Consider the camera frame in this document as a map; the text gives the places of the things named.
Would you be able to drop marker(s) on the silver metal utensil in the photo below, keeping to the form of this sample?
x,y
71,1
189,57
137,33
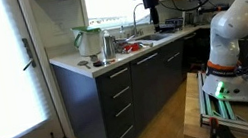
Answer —
x,y
147,44

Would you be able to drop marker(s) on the chrome arched faucet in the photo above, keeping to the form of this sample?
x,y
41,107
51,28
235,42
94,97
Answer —
x,y
135,23

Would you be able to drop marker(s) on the thick wooden cart top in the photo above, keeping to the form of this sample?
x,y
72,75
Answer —
x,y
193,108

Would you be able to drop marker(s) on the small round metal strainer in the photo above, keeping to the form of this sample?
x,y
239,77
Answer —
x,y
82,63

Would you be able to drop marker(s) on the silver metal bowl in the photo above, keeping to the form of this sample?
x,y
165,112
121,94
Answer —
x,y
121,41

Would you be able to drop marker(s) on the clear soap dispenser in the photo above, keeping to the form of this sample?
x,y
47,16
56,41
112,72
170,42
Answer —
x,y
122,33

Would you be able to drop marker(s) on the orange black power tool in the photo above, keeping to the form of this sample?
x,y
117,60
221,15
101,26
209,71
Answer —
x,y
213,9

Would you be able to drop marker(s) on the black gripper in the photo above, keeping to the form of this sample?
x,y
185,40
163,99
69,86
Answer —
x,y
150,1

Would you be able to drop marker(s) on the silver metal cup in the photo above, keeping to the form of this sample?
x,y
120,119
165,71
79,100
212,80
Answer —
x,y
109,47

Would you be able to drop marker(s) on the dark grey sink cabinet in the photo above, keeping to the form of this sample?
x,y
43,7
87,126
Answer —
x,y
84,112

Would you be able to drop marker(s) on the red kitchen tool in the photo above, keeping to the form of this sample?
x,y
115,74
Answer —
x,y
131,47

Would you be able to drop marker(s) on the white wall outlet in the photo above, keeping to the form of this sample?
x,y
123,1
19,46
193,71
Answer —
x,y
59,27

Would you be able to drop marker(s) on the red black clamp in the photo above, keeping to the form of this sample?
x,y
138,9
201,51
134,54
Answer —
x,y
213,128

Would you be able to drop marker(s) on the small black round lid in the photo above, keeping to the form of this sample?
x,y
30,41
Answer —
x,y
97,64

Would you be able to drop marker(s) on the white bin green lid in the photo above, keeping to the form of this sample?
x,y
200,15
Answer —
x,y
89,42

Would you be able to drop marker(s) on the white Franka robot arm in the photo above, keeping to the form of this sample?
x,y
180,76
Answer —
x,y
231,24

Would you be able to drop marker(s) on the black dish rack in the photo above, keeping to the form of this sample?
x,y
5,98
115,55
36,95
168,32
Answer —
x,y
173,23

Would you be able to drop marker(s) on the aluminium profile frame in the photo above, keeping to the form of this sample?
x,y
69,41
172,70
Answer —
x,y
205,102

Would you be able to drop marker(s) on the dark metal door lever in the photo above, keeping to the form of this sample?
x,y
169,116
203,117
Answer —
x,y
29,52

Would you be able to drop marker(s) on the stainless steel sink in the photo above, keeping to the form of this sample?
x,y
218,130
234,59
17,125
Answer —
x,y
154,37

